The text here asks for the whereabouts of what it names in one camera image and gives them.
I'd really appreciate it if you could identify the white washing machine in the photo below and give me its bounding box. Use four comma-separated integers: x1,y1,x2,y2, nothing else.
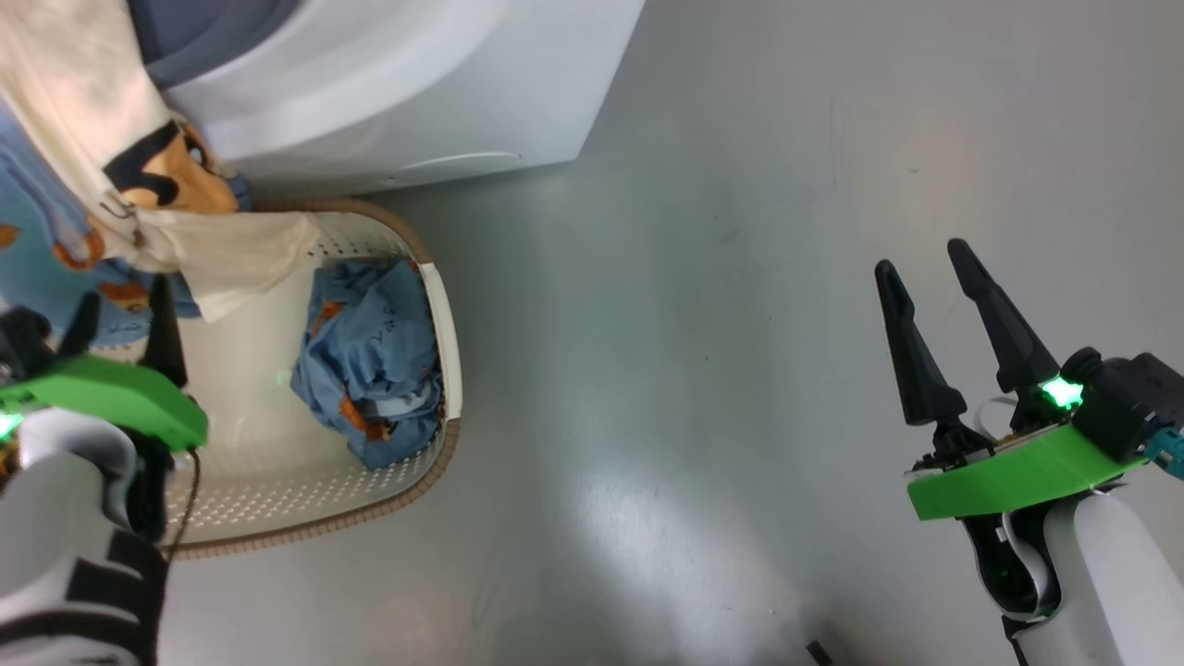
125,0,647,197

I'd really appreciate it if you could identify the thin brown left arm cable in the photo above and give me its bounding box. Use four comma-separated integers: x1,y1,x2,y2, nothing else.
162,449,201,558

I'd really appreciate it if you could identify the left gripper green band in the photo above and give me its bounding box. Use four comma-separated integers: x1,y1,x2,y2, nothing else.
0,273,209,452

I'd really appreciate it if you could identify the cream perforated laundry basket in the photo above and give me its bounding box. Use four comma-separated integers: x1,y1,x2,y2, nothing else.
153,197,463,561

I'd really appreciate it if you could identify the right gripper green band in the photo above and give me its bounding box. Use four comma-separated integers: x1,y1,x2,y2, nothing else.
874,238,1148,522

